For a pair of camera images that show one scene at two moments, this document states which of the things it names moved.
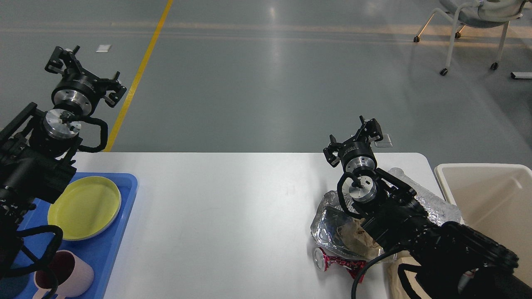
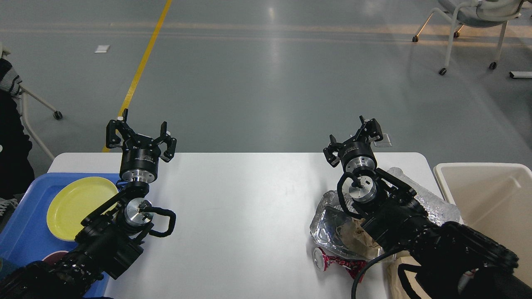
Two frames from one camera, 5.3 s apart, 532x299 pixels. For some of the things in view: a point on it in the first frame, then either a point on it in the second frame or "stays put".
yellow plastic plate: (85, 207) stays put
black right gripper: (356, 154) stays put
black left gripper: (79, 92) to (139, 165)
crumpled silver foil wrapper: (329, 217) stays put
